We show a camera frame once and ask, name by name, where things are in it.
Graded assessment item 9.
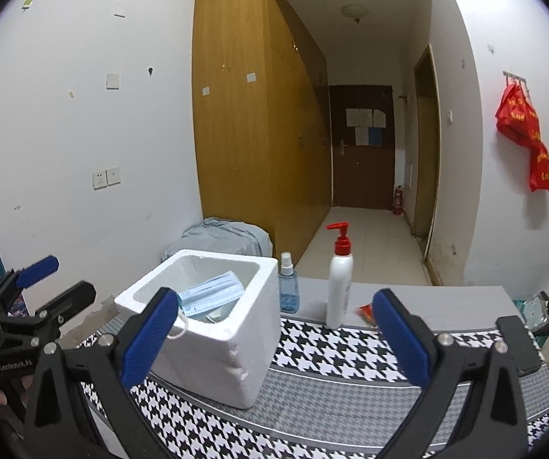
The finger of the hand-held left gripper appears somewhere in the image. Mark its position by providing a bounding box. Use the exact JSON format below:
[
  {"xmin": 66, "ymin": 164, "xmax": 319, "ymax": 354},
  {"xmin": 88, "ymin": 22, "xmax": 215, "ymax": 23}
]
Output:
[
  {"xmin": 0, "ymin": 255, "xmax": 60, "ymax": 307},
  {"xmin": 0, "ymin": 280, "xmax": 97, "ymax": 345}
]

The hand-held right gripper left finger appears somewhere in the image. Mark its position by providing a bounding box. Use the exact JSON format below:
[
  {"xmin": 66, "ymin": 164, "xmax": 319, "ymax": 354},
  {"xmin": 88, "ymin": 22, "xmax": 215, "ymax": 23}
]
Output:
[{"xmin": 23, "ymin": 287, "xmax": 180, "ymax": 459}]

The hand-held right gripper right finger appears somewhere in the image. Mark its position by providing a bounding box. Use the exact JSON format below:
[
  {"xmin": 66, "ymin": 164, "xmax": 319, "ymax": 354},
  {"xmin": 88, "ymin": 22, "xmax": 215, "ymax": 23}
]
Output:
[{"xmin": 371, "ymin": 288, "xmax": 533, "ymax": 459}]

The blue face mask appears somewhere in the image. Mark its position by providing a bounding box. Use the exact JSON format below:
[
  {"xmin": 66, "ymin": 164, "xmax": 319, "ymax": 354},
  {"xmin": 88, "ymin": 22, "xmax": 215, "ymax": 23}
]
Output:
[{"xmin": 166, "ymin": 270, "xmax": 245, "ymax": 340}]

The white foam box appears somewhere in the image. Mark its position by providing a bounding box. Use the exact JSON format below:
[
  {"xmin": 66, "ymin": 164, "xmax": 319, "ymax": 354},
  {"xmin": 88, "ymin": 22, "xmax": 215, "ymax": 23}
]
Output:
[{"xmin": 114, "ymin": 249, "xmax": 281, "ymax": 410}]

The red snack packet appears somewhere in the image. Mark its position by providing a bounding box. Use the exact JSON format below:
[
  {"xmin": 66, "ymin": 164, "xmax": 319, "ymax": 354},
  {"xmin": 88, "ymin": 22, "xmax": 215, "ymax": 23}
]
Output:
[{"xmin": 355, "ymin": 303, "xmax": 378, "ymax": 328}]

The white red pump lotion bottle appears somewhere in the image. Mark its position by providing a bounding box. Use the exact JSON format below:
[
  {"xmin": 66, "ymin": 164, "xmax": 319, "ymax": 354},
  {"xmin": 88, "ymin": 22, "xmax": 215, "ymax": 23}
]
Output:
[{"xmin": 326, "ymin": 222, "xmax": 354, "ymax": 330}]

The blue spray bottle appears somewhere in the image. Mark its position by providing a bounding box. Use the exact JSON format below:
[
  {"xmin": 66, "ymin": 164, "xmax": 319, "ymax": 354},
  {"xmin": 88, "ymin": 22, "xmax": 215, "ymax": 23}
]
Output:
[{"xmin": 278, "ymin": 251, "xmax": 300, "ymax": 315}]

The black smartphone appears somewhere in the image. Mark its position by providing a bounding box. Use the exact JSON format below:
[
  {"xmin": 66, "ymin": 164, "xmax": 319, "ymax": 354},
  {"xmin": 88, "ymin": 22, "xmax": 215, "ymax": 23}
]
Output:
[{"xmin": 495, "ymin": 316, "xmax": 542, "ymax": 374}]

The clear plastic package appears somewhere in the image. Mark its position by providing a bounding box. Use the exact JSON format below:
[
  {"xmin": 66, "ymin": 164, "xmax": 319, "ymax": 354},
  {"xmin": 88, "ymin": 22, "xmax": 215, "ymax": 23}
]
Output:
[{"xmin": 513, "ymin": 296, "xmax": 545, "ymax": 328}]

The dark brown door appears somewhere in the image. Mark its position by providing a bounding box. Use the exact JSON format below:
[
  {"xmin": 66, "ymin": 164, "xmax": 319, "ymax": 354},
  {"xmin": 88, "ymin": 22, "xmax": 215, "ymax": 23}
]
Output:
[{"xmin": 328, "ymin": 85, "xmax": 396, "ymax": 210}]

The light wooden door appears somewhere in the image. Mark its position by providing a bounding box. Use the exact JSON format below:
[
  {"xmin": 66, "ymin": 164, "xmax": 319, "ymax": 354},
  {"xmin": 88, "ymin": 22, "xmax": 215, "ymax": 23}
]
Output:
[{"xmin": 413, "ymin": 44, "xmax": 441, "ymax": 261}]

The wooden wardrobe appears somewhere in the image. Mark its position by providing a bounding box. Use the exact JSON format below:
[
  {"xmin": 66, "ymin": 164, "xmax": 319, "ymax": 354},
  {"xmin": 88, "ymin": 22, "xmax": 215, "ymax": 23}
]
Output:
[{"xmin": 192, "ymin": 0, "xmax": 330, "ymax": 253}]

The red plastic bag bundle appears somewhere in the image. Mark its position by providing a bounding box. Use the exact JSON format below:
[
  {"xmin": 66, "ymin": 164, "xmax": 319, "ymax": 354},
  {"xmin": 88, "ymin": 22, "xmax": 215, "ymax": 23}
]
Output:
[{"xmin": 495, "ymin": 81, "xmax": 549, "ymax": 193}]

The ceiling lamp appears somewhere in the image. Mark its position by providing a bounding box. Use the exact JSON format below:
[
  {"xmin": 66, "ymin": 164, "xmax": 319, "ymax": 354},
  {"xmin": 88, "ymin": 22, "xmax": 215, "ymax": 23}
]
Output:
[{"xmin": 342, "ymin": 4, "xmax": 374, "ymax": 24}]

